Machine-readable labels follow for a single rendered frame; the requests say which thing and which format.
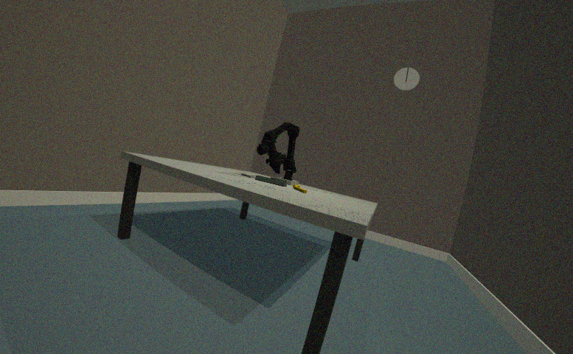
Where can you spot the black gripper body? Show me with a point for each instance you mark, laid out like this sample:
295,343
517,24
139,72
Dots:
273,158

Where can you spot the grey keyboard with white letter keys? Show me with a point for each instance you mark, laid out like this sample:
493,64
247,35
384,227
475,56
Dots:
271,181

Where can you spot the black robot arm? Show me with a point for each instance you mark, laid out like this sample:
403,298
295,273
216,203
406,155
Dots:
268,146

